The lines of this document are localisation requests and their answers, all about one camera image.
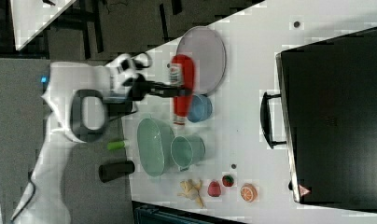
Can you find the round lilac plate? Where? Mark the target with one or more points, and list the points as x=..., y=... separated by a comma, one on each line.
x=206, y=48

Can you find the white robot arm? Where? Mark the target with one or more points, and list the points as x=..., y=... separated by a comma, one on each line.
x=83, y=100

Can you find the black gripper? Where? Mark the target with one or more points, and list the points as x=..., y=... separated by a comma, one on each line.
x=140, y=88

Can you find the red ketchup bottle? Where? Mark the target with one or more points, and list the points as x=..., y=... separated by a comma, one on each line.
x=182, y=74

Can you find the blue bowl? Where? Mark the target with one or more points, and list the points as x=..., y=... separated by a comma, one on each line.
x=201, y=108

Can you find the dark blue crate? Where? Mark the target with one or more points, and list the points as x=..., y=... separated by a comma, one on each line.
x=145, y=213

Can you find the white side table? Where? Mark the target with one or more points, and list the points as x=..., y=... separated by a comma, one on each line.
x=31, y=17

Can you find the green oval strainer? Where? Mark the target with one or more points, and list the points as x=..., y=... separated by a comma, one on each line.
x=154, y=139

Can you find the red toy strawberry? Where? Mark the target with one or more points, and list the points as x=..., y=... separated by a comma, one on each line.
x=214, y=189

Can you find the small red green fruit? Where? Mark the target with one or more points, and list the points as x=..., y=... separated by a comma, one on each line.
x=227, y=180

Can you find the orange slice toy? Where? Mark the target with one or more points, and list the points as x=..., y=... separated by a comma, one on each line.
x=248, y=193

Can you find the black cylindrical cup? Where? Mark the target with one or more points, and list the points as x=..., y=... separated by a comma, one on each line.
x=115, y=170

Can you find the black toaster oven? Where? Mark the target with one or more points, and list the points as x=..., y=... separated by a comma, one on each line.
x=328, y=93

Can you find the teal green cup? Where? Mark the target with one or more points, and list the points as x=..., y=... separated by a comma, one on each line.
x=187, y=150

